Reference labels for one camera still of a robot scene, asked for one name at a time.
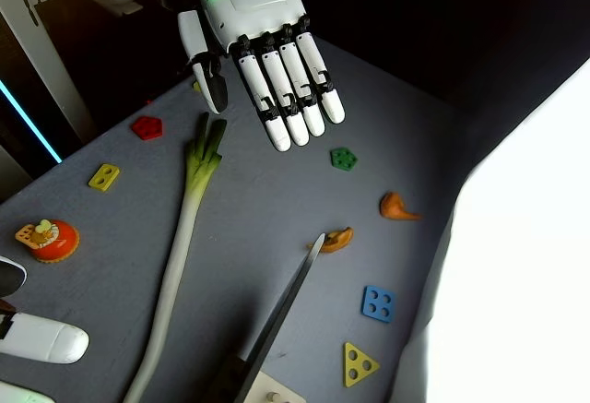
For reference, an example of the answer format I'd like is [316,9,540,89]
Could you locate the red pentagon wooden block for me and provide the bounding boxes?
[130,115,164,141]

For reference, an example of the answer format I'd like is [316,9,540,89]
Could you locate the brown toy chicken wing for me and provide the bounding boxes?
[307,226,355,255]

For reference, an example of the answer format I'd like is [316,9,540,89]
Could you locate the wooden peg board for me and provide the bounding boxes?
[243,368,308,403]

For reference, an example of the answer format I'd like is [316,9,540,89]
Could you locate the orange toy chicken drumstick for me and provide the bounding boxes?
[379,191,423,222]

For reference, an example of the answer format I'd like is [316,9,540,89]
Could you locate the long green white leek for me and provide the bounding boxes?
[122,112,228,403]

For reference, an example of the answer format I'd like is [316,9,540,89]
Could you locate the orange toy cake with waffle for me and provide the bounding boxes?
[15,218,81,265]

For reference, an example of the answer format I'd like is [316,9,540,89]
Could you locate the white upright column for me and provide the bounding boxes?
[0,0,99,146]

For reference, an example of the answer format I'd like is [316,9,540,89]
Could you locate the yellow triangle three-hole block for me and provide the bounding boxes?
[343,341,382,388]

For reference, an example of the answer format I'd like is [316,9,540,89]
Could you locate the cyan light strip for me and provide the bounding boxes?
[0,78,64,164]

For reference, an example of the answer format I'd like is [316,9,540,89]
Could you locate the green pentagon wooden block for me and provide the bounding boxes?
[329,147,359,172]

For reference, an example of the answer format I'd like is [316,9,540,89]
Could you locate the yellow two-hole wooden block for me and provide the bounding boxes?
[88,162,121,193]

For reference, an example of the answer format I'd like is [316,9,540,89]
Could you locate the blue square four-hole block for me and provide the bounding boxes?
[360,285,396,325]

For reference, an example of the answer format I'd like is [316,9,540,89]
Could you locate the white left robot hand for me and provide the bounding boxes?
[177,0,347,153]

